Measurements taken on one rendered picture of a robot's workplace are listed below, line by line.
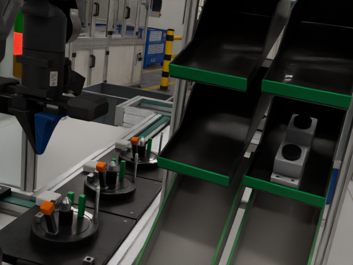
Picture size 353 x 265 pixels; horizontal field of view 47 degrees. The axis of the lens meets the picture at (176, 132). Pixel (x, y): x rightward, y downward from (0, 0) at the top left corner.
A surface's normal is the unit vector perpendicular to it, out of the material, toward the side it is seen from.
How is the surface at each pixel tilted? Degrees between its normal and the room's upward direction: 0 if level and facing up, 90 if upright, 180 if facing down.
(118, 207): 0
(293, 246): 45
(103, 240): 0
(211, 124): 25
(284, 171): 115
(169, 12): 90
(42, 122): 110
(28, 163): 90
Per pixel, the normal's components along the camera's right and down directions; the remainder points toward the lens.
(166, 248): -0.19, -0.53
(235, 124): -0.05, -0.77
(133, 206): 0.14, -0.95
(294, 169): -0.43, 0.59
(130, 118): -0.25, 0.24
